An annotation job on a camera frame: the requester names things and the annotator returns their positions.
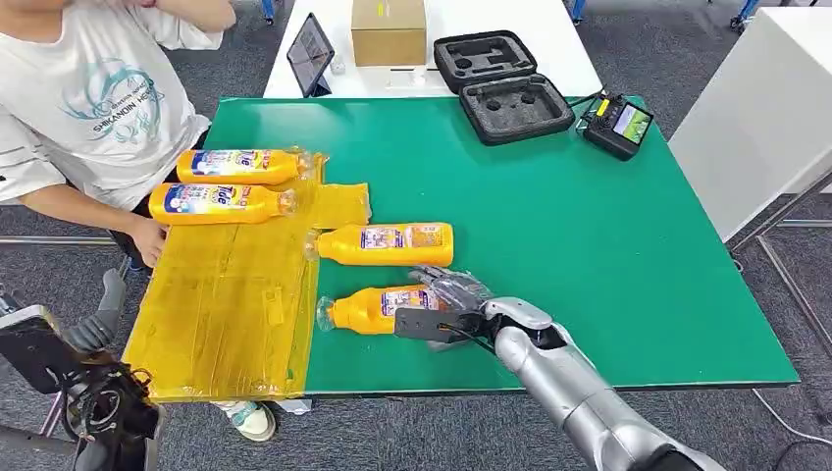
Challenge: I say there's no white floor cable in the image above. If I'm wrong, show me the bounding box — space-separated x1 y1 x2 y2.
753 389 832 448

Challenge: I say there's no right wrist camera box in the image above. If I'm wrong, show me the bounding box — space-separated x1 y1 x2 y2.
392 306 487 352

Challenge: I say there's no black controller cable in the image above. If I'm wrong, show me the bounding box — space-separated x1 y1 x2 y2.
568 90 605 113

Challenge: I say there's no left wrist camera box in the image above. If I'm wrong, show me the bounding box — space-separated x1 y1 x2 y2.
0 305 85 395

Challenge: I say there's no open black foam case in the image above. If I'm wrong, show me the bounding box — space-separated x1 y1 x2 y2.
433 29 577 146

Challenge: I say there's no person's white shoe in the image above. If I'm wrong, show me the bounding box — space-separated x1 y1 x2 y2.
214 400 278 444

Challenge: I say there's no brown cardboard box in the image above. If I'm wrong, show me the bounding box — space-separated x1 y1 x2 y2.
351 0 429 69

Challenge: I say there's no orange drink bottle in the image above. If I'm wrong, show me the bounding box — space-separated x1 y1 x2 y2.
176 147 317 186
148 183 299 227
315 284 456 337
303 222 455 269

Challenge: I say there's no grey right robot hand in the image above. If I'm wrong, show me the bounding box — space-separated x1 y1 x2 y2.
409 265 495 315

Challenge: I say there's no black floor cable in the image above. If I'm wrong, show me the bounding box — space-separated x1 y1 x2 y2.
773 441 832 471

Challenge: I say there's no green table mat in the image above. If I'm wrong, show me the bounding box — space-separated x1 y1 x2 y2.
204 95 801 396

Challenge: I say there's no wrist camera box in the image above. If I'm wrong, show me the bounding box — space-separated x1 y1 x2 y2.
392 306 487 352
0 305 85 395

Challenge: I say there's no large white table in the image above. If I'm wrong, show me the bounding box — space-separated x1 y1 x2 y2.
667 6 832 243

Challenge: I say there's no black remote controller with screen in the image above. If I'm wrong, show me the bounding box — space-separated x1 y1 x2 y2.
580 92 655 162

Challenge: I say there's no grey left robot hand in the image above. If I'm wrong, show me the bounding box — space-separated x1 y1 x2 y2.
61 268 129 356

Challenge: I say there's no black tablet on stand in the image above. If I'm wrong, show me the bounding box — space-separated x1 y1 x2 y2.
286 13 337 99

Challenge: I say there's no grey metal table frame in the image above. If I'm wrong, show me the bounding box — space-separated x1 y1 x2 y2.
724 169 832 362

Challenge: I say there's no yellow plastic sheet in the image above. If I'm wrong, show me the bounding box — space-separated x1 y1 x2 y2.
122 150 373 404

